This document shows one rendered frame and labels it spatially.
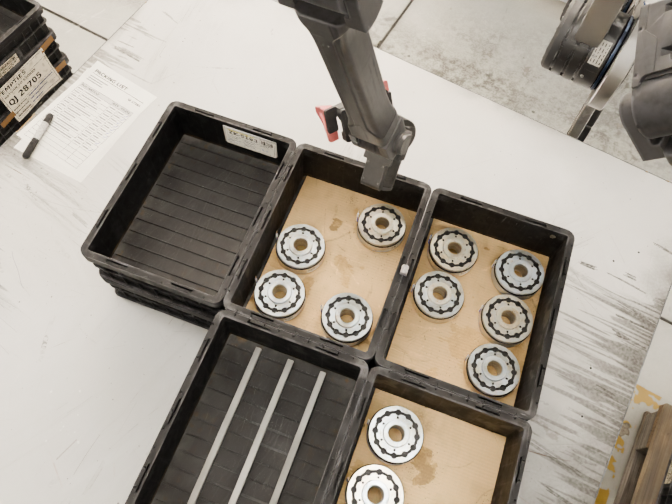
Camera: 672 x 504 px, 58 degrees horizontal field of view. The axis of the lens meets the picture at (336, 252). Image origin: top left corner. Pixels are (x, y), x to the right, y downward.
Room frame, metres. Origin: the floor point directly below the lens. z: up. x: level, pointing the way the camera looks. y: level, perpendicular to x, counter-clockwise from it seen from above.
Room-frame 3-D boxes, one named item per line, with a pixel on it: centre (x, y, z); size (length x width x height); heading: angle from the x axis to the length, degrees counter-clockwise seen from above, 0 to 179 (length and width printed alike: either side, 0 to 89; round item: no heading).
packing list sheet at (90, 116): (0.93, 0.68, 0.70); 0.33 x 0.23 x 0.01; 155
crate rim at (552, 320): (0.43, -0.28, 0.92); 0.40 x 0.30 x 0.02; 164
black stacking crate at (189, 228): (0.60, 0.30, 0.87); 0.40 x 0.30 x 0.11; 164
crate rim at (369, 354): (0.52, 0.01, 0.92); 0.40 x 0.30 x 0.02; 164
